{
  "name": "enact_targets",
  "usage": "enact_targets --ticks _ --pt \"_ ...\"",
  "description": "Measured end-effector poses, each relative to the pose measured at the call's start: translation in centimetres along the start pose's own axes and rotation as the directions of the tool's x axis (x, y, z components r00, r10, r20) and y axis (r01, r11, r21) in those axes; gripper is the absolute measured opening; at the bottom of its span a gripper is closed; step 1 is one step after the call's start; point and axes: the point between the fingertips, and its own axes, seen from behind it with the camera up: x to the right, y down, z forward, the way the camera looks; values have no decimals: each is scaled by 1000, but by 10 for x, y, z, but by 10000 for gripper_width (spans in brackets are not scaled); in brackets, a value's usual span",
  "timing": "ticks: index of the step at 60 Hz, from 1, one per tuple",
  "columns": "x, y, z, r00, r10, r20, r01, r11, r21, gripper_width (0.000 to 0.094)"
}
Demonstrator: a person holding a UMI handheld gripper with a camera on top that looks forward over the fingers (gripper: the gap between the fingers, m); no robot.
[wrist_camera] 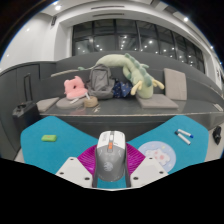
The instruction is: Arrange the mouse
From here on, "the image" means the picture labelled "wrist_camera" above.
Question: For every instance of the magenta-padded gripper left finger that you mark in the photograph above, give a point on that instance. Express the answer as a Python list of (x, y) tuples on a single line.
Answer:
[(75, 170)]

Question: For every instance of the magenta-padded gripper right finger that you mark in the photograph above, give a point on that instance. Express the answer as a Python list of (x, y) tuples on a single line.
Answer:
[(148, 170)]

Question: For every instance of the grey computer mouse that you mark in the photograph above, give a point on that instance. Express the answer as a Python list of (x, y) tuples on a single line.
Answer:
[(109, 163)]

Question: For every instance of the round light blue mouse pad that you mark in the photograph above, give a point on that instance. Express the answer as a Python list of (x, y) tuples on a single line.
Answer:
[(160, 155)]

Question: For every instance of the green eraser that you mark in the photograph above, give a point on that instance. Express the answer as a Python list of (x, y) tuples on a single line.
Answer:
[(49, 138)]

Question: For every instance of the white marker black cap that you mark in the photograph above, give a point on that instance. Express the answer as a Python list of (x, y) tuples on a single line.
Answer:
[(183, 138)]

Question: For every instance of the white marker blue cap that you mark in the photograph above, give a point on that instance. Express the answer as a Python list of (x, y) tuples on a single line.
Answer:
[(185, 133)]

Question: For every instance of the grey curved bench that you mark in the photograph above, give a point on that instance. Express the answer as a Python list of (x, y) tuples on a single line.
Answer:
[(116, 123)]

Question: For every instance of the grey round seat cushion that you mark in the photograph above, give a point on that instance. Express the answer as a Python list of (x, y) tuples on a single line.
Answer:
[(66, 104)]

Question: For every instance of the grey flat seat cushion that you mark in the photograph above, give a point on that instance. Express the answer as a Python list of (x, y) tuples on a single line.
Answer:
[(47, 104), (156, 101)]

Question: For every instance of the brown round pouch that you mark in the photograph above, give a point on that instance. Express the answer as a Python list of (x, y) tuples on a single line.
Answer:
[(90, 102)]

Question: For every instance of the small black bag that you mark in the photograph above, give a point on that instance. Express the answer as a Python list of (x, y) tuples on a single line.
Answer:
[(217, 135)]

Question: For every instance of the pink plush cushion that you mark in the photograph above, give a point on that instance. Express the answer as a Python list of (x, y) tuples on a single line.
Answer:
[(74, 89)]

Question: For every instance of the dark blue patterned bag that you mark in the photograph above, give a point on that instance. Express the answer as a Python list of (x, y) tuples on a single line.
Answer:
[(121, 89)]

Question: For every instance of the beige square cushion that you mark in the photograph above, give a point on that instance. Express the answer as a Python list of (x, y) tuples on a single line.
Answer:
[(175, 84)]

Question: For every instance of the grey backpack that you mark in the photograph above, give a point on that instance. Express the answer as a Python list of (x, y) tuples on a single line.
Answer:
[(100, 81)]

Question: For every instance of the green dragon plush toy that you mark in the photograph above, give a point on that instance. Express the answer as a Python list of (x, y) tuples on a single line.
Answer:
[(133, 68)]

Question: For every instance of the dark glass window wall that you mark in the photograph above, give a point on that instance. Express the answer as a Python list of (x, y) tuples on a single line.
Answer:
[(106, 40)]

